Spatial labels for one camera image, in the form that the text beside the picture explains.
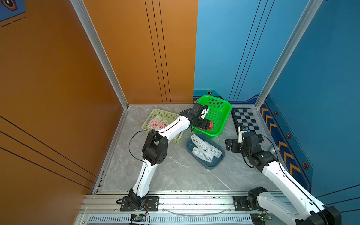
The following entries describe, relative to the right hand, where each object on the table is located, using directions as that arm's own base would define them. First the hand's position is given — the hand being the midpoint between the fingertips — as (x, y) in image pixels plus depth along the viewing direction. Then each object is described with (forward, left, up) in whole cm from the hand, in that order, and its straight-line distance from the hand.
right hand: (232, 141), depth 82 cm
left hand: (+17, +14, -2) cm, 22 cm away
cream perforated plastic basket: (+28, +40, -10) cm, 50 cm away
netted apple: (+20, +51, -8) cm, 56 cm away
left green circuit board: (-36, +52, -17) cm, 66 cm away
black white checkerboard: (+29, -16, -11) cm, 35 cm away
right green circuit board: (-36, -12, -15) cm, 40 cm away
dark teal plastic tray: (+3, +25, -13) cm, 28 cm away
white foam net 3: (+4, +21, -5) cm, 22 cm away
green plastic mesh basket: (+36, +1, -13) cm, 38 cm away
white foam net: (-4, +17, -10) cm, 20 cm away
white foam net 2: (-1, +13, -8) cm, 15 cm away
